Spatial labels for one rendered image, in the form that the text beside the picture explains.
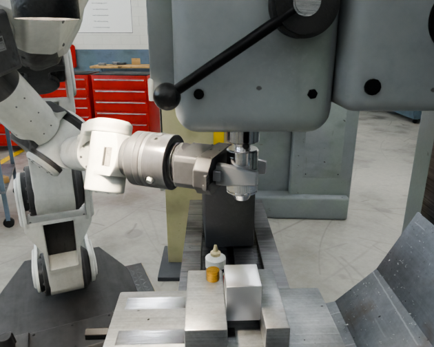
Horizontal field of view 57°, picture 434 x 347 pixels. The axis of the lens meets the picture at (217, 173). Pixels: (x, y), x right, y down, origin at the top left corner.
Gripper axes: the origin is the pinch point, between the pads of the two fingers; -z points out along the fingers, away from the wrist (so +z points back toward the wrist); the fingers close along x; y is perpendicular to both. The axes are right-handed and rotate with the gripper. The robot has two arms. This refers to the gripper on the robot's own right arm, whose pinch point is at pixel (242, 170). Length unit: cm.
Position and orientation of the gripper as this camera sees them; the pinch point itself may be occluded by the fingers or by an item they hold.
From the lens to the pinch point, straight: 59.0
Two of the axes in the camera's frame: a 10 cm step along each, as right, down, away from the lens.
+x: 3.3, -3.0, 8.9
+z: -9.4, -1.2, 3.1
